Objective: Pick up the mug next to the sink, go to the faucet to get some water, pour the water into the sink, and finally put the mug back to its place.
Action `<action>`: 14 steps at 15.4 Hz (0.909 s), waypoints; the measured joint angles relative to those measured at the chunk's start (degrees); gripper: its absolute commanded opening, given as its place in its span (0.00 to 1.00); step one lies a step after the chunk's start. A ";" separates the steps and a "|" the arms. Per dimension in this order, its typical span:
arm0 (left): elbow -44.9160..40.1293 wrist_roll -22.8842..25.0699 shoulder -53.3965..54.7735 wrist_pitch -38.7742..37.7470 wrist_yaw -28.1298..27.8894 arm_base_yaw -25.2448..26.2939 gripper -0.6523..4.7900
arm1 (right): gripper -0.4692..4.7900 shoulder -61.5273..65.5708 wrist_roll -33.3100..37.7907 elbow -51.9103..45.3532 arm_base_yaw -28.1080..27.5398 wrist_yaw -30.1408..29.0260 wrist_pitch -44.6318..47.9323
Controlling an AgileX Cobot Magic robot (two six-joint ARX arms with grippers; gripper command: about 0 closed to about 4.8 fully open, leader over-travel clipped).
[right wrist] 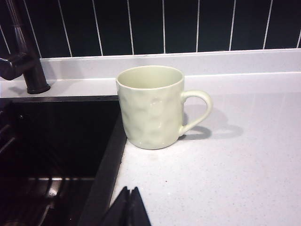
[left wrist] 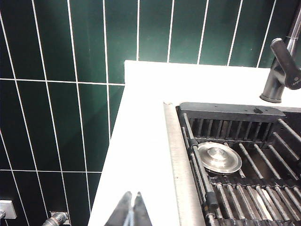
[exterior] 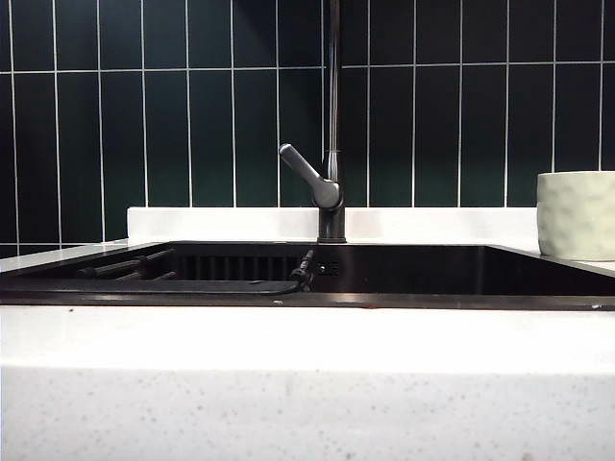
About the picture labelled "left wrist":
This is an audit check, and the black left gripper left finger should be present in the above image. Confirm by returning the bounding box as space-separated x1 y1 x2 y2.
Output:
104 191 133 226

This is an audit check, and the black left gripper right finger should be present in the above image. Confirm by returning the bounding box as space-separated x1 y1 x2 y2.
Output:
133 191 153 226

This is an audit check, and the black kitchen faucet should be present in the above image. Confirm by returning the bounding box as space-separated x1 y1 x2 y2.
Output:
260 0 301 104

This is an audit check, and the black sink basin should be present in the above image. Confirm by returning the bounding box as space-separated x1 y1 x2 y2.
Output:
163 101 301 226

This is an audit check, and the stainless steel drain lid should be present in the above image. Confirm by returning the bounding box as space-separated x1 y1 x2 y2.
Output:
197 142 242 174

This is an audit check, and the black roll-up bar mat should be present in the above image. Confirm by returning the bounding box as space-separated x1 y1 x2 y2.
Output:
206 176 301 226

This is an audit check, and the black slotted drainer basket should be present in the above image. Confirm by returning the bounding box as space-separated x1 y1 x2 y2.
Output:
179 102 286 142

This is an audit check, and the metal hose fitting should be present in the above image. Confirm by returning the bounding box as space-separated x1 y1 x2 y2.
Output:
42 211 71 226

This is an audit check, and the metal wall plate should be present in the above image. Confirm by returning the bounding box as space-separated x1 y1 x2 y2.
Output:
0 200 17 219

